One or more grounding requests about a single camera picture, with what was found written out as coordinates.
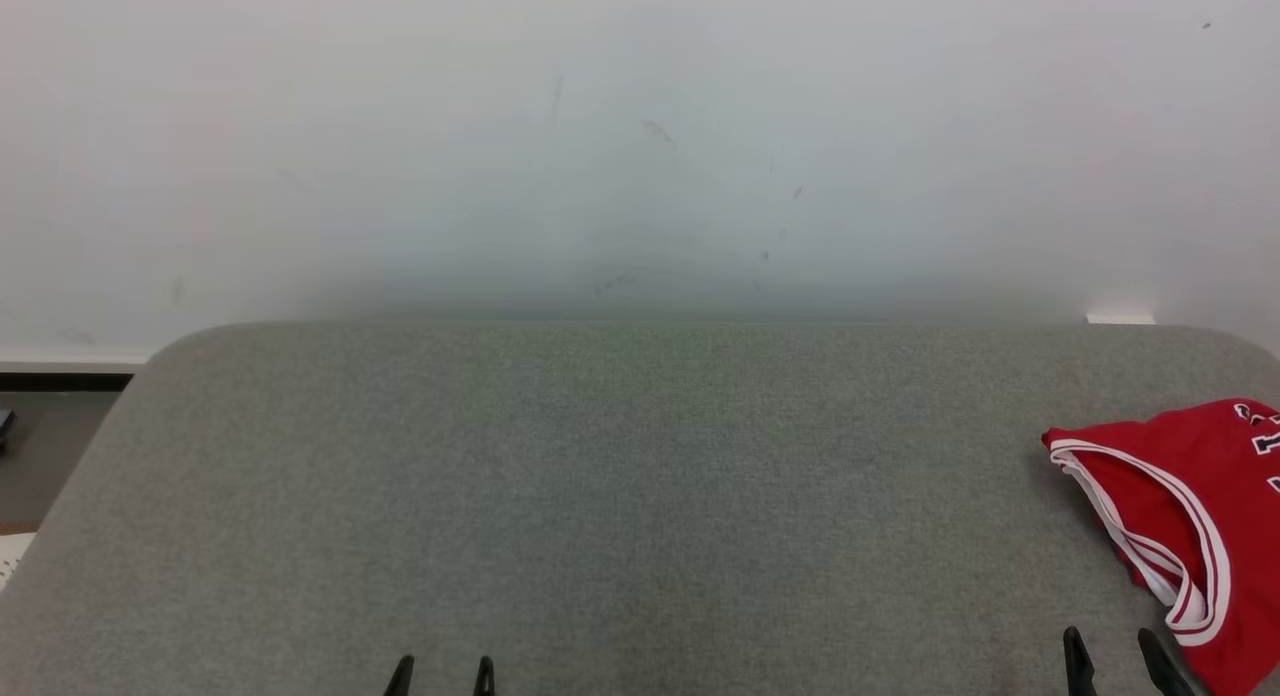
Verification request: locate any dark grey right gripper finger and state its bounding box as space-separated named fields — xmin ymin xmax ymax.
xmin=1140 ymin=629 xmax=1198 ymax=696
xmin=1063 ymin=626 xmax=1097 ymax=696

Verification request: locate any red jersey with white sleeves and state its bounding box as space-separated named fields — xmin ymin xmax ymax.
xmin=1042 ymin=398 xmax=1280 ymax=696

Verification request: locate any white perforated floor object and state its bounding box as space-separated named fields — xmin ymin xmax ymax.
xmin=0 ymin=532 xmax=37 ymax=589

